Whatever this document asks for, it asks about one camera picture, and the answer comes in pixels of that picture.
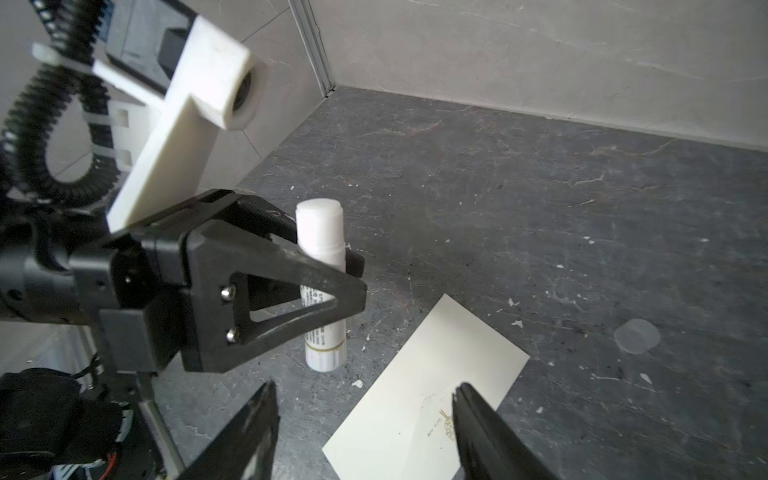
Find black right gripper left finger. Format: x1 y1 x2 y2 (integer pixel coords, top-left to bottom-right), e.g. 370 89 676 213
178 381 280 480

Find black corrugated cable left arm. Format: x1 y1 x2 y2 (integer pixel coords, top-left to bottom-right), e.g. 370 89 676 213
0 0 124 208

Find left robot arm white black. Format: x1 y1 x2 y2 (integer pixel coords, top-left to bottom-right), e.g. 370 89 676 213
1 190 367 479

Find translucent glue stick cap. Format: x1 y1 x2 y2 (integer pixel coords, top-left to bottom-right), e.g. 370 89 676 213
613 318 661 355

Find white paper envelope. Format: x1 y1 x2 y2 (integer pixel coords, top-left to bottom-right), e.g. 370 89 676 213
323 295 529 479

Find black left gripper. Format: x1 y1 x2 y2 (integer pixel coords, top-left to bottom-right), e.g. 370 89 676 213
70 189 367 374

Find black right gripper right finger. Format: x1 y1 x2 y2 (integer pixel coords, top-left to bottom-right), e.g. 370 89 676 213
452 383 556 480

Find aluminium frame left post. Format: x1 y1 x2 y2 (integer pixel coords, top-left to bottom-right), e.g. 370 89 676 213
288 0 336 97

